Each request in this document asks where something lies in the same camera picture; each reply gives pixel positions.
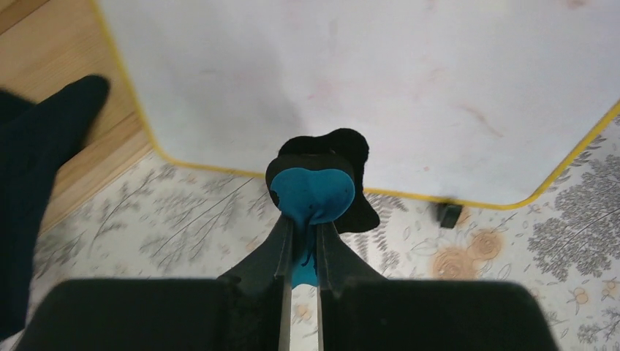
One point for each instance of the blue black whiteboard eraser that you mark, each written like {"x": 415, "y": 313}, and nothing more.
{"x": 319, "y": 180}

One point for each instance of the navy basketball jersey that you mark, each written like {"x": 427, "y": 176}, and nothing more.
{"x": 37, "y": 138}

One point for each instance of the floral table mat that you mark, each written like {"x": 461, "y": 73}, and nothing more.
{"x": 160, "y": 220}

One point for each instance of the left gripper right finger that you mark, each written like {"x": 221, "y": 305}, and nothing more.
{"x": 343, "y": 278}

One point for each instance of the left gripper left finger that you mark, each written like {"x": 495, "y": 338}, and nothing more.
{"x": 259, "y": 291}

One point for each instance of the white framed whiteboard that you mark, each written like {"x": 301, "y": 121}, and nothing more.
{"x": 479, "y": 103}

